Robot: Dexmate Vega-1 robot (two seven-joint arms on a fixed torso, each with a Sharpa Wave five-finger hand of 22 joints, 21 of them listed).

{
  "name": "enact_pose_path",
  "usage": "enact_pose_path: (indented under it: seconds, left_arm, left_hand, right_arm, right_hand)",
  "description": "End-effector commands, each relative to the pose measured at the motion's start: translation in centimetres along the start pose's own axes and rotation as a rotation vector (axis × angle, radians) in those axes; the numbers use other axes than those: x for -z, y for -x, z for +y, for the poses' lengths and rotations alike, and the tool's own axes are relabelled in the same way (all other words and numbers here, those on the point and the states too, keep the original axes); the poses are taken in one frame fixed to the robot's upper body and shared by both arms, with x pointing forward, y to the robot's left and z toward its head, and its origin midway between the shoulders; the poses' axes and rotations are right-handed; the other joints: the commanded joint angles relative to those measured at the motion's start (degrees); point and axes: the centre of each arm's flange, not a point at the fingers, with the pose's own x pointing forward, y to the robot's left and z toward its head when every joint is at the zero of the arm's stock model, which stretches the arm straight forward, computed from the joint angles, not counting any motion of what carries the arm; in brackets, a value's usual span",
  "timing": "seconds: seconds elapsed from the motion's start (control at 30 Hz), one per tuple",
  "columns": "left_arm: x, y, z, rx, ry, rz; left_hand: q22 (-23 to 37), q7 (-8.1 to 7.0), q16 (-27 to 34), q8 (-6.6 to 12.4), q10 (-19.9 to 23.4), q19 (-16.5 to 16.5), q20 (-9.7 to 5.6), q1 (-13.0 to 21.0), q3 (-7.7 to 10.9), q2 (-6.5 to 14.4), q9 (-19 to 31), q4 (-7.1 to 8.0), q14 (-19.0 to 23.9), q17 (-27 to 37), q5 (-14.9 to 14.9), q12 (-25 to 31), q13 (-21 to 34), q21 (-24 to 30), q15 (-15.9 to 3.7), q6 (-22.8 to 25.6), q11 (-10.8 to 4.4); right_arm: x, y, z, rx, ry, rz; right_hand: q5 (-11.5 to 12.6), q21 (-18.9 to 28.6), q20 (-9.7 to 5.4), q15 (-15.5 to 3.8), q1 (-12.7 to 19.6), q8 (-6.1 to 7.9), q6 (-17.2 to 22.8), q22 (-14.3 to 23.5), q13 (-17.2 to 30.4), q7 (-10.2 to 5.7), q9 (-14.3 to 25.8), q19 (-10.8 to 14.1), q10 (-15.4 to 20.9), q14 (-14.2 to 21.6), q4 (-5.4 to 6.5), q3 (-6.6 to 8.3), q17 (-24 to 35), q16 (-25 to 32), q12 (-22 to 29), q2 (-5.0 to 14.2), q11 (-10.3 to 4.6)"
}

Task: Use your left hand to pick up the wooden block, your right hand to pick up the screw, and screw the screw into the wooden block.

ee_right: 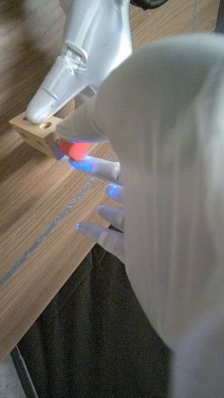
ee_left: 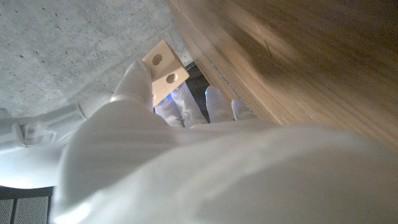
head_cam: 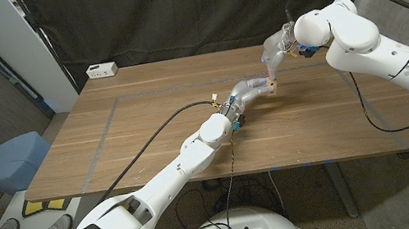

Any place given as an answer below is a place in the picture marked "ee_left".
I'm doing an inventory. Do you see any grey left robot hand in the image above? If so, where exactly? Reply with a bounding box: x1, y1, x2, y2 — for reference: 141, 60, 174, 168
49, 59, 398, 224

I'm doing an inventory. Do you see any wooden block with holes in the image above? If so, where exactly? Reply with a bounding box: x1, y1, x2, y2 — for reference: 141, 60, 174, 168
141, 39, 190, 108

